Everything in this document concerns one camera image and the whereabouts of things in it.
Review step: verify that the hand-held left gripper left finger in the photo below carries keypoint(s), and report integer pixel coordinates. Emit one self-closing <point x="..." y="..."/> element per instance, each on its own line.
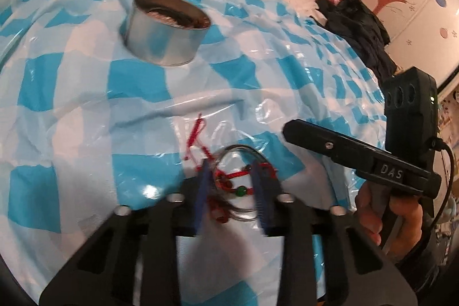
<point x="202" y="198"/>

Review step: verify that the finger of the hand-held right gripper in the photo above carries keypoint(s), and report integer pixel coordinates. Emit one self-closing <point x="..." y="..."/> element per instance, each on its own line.
<point x="322" y="141"/>

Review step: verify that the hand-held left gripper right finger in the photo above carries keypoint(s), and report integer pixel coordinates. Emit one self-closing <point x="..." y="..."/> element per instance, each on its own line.
<point x="261" y="198"/>

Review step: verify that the silver bangle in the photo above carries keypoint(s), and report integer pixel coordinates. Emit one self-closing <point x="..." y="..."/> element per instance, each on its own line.
<point x="236" y="147"/>

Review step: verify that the round metal tin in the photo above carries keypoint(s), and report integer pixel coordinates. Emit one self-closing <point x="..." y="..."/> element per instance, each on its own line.
<point x="161" y="44"/>

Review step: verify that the person's right forearm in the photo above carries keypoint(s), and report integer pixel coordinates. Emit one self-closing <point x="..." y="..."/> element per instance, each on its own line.
<point x="423" y="273"/>

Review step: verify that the person's right hand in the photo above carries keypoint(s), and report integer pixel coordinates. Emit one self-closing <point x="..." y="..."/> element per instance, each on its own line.
<point x="412" y="220"/>

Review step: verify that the white cabinet with tree sticker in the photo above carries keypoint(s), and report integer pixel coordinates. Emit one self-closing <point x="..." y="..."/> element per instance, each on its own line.
<point x="412" y="22"/>

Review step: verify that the dark cloth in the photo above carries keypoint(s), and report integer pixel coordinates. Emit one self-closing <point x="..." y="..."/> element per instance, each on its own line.
<point x="358" y="30"/>

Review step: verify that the blue checkered plastic sheet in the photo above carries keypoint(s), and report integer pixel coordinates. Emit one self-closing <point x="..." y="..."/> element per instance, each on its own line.
<point x="89" y="112"/>

